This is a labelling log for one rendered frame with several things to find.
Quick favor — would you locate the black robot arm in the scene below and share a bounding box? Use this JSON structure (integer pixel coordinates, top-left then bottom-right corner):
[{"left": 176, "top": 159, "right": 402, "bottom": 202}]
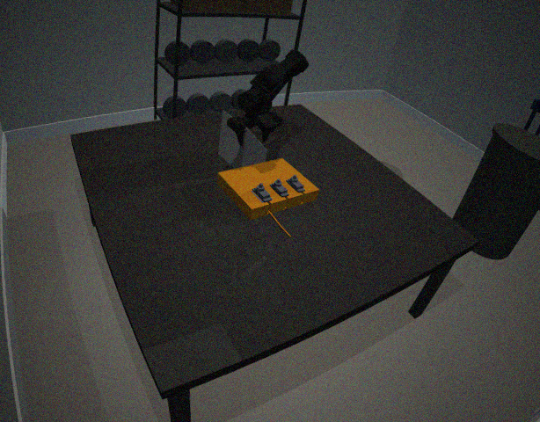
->
[{"left": 237, "top": 49, "right": 309, "bottom": 134}]

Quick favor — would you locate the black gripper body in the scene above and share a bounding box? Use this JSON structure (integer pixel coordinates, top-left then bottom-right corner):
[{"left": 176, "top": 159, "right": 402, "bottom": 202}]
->
[{"left": 227, "top": 104, "right": 278, "bottom": 132}]

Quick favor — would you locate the orange flat deck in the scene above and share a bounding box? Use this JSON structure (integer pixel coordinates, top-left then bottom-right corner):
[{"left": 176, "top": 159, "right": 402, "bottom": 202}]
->
[{"left": 217, "top": 158, "right": 320, "bottom": 220}]

